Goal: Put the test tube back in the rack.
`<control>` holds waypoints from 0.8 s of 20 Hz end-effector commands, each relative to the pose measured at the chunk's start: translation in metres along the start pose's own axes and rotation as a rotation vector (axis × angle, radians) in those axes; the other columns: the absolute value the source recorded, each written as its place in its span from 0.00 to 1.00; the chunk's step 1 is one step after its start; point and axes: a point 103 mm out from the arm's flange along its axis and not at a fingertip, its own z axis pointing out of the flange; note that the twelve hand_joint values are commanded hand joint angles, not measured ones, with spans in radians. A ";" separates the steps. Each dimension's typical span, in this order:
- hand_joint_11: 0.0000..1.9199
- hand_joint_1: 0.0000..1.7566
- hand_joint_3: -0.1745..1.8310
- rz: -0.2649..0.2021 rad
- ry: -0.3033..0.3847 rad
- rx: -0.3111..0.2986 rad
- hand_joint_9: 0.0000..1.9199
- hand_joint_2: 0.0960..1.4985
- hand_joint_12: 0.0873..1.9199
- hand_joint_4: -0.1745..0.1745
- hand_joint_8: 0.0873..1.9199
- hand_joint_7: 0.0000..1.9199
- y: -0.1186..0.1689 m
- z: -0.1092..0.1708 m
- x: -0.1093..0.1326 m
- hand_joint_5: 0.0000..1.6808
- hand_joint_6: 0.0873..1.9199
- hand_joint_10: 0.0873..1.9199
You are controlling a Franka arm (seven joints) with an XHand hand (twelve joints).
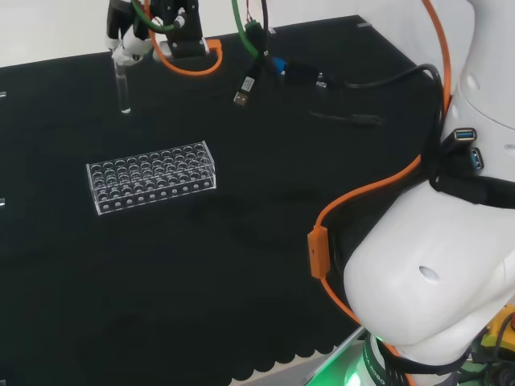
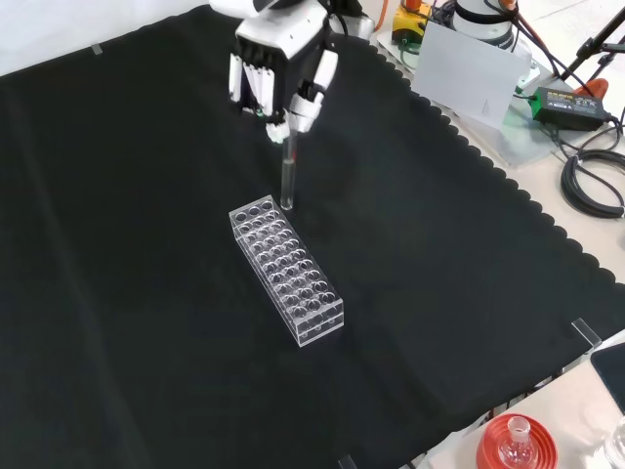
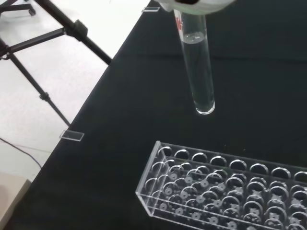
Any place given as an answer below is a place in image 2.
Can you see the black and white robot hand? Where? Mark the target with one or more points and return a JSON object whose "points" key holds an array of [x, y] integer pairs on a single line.
{"points": [[298, 44]]}

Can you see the clear glass test tube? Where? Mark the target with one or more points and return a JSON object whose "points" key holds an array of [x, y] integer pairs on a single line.
{"points": [[288, 185]]}

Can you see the clear acrylic test tube rack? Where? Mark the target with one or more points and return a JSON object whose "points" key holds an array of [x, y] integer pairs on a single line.
{"points": [[288, 273]]}

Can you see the yellow stop button box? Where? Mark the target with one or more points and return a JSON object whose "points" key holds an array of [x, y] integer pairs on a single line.
{"points": [[407, 22]]}

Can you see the pale grey board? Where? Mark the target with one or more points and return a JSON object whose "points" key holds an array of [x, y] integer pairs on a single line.
{"points": [[469, 73]]}

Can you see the clear acrylic cloth clip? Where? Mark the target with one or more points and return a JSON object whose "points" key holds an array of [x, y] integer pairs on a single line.
{"points": [[345, 463], [586, 333], [97, 49]]}

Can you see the black bench cloth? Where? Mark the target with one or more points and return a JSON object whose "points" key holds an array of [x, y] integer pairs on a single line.
{"points": [[146, 244]]}

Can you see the black power adapter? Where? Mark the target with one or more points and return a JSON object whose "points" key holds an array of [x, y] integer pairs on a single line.
{"points": [[569, 107]]}

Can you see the black tripod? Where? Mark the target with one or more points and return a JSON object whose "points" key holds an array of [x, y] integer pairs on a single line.
{"points": [[591, 46]]}

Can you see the orange clamp knob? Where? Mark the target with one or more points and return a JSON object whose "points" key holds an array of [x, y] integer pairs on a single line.
{"points": [[593, 88]]}

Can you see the dark flat tablet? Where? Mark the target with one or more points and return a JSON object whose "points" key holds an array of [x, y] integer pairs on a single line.
{"points": [[612, 369]]}

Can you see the clear round-bottom flask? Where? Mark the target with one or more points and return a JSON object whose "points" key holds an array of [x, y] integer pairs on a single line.
{"points": [[516, 447]]}

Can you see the clear glass vessel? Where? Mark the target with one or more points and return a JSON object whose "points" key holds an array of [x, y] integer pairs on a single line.
{"points": [[617, 442]]}

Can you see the pale base plate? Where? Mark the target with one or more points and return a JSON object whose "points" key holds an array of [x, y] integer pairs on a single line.
{"points": [[527, 141]]}

